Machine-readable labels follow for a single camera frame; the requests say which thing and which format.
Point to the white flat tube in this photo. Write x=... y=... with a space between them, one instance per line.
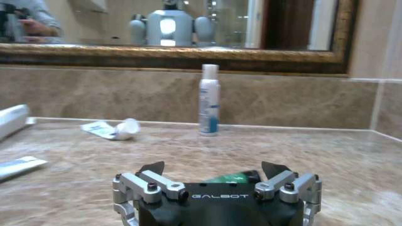
x=17 y=166

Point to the white blue toothpaste tube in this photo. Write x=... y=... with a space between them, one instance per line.
x=109 y=129

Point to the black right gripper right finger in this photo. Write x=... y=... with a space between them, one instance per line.
x=283 y=182

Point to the white blue spray bottle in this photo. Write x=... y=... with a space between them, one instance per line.
x=208 y=101

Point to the green black tube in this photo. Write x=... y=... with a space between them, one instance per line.
x=234 y=177

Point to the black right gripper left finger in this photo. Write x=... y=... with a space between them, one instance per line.
x=147 y=182

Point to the white long box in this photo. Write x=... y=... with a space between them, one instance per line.
x=11 y=121

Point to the gold framed mirror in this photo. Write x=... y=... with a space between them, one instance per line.
x=175 y=54

